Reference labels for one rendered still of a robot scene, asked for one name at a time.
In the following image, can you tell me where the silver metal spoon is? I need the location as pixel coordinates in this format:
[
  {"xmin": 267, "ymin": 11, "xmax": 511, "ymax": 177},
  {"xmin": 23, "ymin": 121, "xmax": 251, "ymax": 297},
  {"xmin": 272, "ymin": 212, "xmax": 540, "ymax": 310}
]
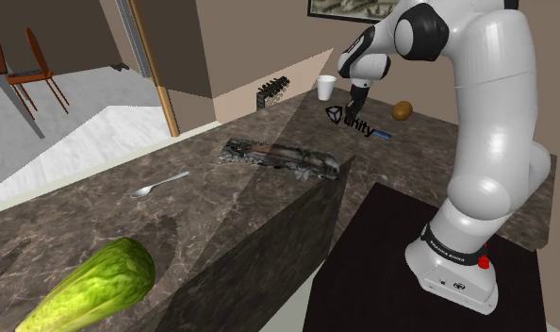
[{"xmin": 129, "ymin": 171, "xmax": 190, "ymax": 199}]

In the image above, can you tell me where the green lettuce head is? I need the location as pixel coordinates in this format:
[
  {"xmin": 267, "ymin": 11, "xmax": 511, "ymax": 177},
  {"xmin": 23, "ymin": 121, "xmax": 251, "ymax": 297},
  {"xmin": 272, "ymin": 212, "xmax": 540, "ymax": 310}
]
[{"xmin": 14, "ymin": 236, "xmax": 157, "ymax": 332}]

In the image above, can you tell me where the framed wall picture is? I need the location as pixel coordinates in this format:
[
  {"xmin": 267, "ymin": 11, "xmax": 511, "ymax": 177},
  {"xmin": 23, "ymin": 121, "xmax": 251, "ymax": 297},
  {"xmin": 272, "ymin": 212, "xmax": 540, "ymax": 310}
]
[{"xmin": 306, "ymin": 0, "xmax": 401, "ymax": 25}]

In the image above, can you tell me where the brown table with grey leg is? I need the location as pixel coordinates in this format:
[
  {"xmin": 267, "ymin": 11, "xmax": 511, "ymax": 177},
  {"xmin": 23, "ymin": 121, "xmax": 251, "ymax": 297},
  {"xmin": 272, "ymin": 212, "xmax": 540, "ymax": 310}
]
[{"xmin": 0, "ymin": 43, "xmax": 47, "ymax": 140}]

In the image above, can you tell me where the wooden door frame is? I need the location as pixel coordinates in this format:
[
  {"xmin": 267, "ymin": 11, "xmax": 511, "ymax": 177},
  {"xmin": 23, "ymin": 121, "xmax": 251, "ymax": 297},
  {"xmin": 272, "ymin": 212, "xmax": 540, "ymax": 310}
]
[{"xmin": 114, "ymin": 0, "xmax": 181, "ymax": 138}]

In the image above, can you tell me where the black knife rack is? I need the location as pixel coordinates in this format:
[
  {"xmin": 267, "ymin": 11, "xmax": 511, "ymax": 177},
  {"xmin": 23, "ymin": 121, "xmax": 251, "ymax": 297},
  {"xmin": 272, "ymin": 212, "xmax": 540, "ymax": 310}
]
[{"xmin": 255, "ymin": 75, "xmax": 291, "ymax": 111}]

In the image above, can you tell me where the dark flat charred slab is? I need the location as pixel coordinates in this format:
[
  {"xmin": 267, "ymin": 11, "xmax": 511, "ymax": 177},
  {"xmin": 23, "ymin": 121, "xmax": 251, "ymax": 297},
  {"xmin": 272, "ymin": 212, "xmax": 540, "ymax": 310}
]
[{"xmin": 218, "ymin": 138, "xmax": 341, "ymax": 181}]

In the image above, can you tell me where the dark robot stand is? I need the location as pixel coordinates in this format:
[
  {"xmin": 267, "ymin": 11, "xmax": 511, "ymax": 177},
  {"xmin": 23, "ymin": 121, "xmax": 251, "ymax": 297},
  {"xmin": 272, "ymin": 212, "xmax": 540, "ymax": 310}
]
[{"xmin": 302, "ymin": 181, "xmax": 549, "ymax": 332}]

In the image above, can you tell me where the white paper cup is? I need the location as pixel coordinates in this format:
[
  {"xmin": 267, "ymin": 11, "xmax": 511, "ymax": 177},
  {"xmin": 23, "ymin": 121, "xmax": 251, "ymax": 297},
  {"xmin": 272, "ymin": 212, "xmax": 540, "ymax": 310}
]
[{"xmin": 316, "ymin": 75, "xmax": 338, "ymax": 102}]

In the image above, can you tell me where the brown potato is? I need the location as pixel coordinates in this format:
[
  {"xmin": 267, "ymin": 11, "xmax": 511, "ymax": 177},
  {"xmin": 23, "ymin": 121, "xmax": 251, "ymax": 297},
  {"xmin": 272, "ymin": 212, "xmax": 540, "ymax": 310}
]
[{"xmin": 391, "ymin": 101, "xmax": 414, "ymax": 122}]

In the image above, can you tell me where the wooden chair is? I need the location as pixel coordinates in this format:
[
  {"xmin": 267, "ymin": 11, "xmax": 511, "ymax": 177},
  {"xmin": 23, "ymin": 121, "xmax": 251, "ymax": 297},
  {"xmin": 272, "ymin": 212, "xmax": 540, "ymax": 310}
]
[{"xmin": 5, "ymin": 27, "xmax": 71, "ymax": 122}]

